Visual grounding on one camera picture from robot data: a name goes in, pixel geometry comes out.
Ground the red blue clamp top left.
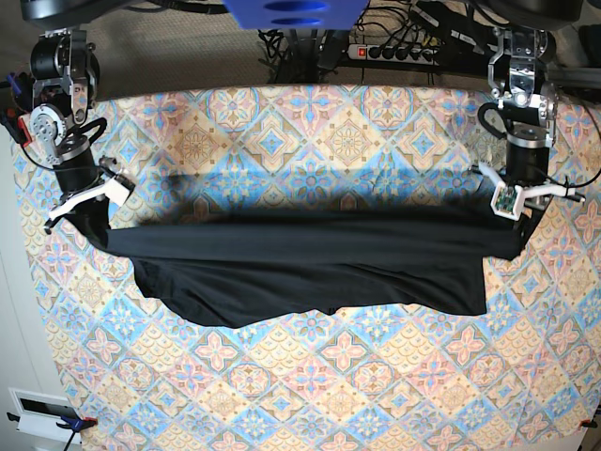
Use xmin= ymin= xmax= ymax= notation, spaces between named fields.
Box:
xmin=1 ymin=71 xmax=33 ymax=147

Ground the white power strip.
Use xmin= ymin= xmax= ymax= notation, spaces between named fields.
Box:
xmin=349 ymin=42 xmax=470 ymax=65

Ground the black t-shirt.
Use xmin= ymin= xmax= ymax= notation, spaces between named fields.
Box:
xmin=93 ymin=205 xmax=536 ymax=329

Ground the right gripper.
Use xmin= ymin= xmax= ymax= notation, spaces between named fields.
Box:
xmin=43 ymin=141 xmax=136 ymax=234

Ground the blue clamp bottom left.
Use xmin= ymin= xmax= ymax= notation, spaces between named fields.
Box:
xmin=7 ymin=412 xmax=98 ymax=433

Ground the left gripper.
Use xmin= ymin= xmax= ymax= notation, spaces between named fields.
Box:
xmin=478 ymin=132 xmax=586 ymax=221

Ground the patterned colourful tablecloth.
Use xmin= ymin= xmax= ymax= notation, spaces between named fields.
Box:
xmin=1 ymin=86 xmax=600 ymax=450

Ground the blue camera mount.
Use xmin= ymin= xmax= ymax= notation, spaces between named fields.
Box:
xmin=223 ymin=0 xmax=368 ymax=30

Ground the white wall vent box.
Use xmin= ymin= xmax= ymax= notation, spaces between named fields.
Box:
xmin=7 ymin=387 xmax=78 ymax=444

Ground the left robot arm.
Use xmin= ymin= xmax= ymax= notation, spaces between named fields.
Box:
xmin=472 ymin=27 xmax=585 ymax=221

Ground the black clamp bottom right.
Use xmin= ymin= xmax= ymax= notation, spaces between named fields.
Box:
xmin=579 ymin=419 xmax=598 ymax=428

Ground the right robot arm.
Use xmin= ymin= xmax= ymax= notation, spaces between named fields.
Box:
xmin=27 ymin=28 xmax=135 ymax=233

